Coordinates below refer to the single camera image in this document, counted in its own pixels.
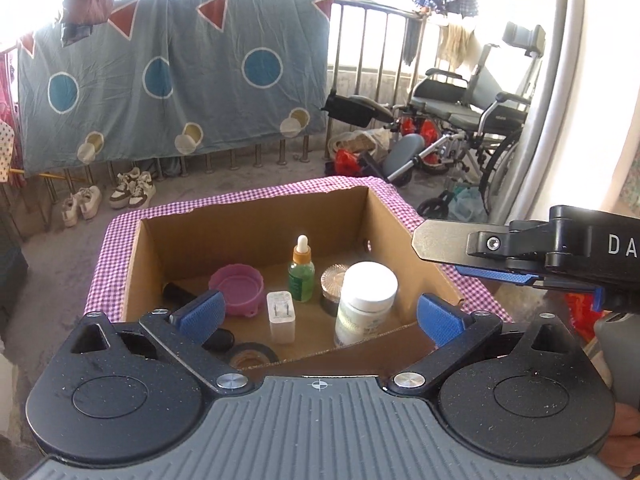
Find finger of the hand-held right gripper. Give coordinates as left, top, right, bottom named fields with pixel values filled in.
left=454, top=266, right=601, bottom=312
left=411, top=219, right=548, bottom=272

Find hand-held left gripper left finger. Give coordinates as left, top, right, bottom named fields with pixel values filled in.
left=67, top=290, right=256, bottom=396

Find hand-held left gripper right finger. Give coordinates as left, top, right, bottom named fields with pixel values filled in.
left=385, top=292, right=576, bottom=396

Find black cylinder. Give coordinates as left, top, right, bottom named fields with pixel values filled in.
left=162, top=282, right=236, bottom=353

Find pink plastic bowl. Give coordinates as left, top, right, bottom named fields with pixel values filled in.
left=208, top=263, right=265, bottom=318

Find black tape roll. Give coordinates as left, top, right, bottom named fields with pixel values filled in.
left=223, top=341, right=280, bottom=372

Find white charger plug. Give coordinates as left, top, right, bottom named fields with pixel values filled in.
left=266, top=291, right=297, bottom=345

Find white plastic pill bottle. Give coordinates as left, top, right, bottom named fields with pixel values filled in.
left=334, top=261, right=399, bottom=348

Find brown cardboard box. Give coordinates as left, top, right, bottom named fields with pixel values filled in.
left=120, top=185, right=466, bottom=376

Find green glass dropper bottle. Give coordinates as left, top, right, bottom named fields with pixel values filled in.
left=288, top=235, right=316, bottom=303

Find gold lid cosmetic jar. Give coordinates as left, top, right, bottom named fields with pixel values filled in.
left=320, top=264, right=351, bottom=317

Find person's right hand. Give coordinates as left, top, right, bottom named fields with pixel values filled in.
left=606, top=404, right=640, bottom=462

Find pale blue plastic bag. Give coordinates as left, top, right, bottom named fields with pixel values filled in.
left=446, top=187, right=490, bottom=221

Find red snack packet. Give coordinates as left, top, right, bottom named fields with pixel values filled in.
left=565, top=292, right=603, bottom=343

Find floral curtain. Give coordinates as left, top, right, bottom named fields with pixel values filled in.
left=617, top=152, right=640, bottom=216

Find grey padded seat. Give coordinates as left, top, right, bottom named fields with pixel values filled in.
left=382, top=133, right=468, bottom=183

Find red fabric item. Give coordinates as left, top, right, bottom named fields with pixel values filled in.
left=400, top=116, right=441, bottom=151

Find red plastic bag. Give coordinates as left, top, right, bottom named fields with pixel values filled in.
left=334, top=149, right=362, bottom=177

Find grey wheelchair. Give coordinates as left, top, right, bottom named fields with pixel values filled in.
left=407, top=22, right=548, bottom=221

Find woven bag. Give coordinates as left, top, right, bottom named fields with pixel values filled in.
left=327, top=129, right=390, bottom=161

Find black padded rest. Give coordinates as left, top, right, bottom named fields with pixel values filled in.
left=322, top=91, right=393, bottom=128

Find yellow pole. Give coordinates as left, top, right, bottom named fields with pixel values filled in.
left=37, top=172, right=91, bottom=188

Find dark cabinet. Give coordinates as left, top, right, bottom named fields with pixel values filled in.
left=0, top=200, right=28, bottom=346

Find beige hanging towel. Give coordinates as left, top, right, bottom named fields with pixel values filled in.
left=437, top=22, right=476, bottom=68

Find metal balcony railing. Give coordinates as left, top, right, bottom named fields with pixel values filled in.
left=0, top=0, right=433, bottom=196

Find blue blanket with shapes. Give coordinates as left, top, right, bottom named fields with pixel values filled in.
left=17, top=0, right=335, bottom=177

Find white polka dot cloth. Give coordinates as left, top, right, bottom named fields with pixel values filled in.
left=0, top=120, right=16, bottom=183

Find pink hanging clothes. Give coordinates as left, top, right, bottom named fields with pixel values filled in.
left=0, top=45, right=23, bottom=126

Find maroon hanging garment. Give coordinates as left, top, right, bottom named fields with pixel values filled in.
left=60, top=0, right=116, bottom=46

